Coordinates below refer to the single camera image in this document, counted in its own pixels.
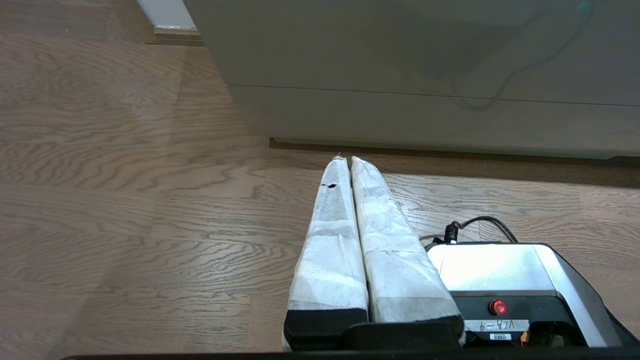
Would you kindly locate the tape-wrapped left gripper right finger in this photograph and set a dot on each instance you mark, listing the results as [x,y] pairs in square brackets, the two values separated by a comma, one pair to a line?
[400,270]

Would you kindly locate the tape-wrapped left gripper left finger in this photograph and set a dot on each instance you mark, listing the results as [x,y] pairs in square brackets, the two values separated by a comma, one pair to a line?
[330,260]

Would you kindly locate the silver and black robot base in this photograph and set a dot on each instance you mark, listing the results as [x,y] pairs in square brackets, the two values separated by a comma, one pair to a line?
[500,270]

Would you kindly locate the glossy white drawer cabinet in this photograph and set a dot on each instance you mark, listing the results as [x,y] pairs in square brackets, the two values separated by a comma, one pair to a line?
[400,125]

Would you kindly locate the red emergency stop button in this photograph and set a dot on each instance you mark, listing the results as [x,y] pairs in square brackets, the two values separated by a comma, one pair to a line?
[498,307]

